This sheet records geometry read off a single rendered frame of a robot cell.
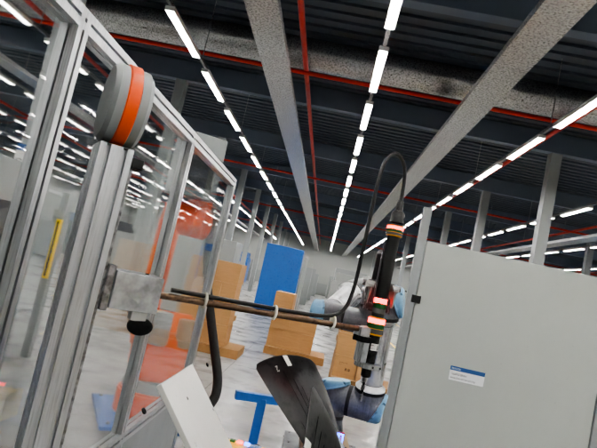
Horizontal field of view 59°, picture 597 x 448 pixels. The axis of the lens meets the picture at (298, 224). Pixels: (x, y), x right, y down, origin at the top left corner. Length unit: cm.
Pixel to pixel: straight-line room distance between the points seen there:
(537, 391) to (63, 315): 285
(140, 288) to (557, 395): 282
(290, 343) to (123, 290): 967
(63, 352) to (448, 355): 255
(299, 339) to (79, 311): 970
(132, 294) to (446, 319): 244
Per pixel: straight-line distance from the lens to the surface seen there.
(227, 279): 930
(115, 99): 99
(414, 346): 322
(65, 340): 102
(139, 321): 107
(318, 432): 109
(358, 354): 135
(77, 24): 113
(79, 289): 101
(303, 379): 140
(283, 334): 1063
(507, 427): 342
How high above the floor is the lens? 164
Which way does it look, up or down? 5 degrees up
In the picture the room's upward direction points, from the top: 12 degrees clockwise
